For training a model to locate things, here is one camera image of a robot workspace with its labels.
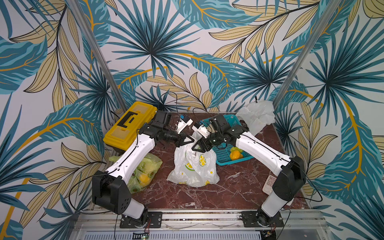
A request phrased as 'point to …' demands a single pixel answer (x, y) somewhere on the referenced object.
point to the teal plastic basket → (222, 152)
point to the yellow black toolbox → (123, 132)
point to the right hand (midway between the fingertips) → (195, 145)
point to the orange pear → (235, 155)
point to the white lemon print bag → (194, 168)
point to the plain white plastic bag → (257, 115)
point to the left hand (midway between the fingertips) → (192, 142)
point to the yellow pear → (144, 180)
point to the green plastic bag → (143, 173)
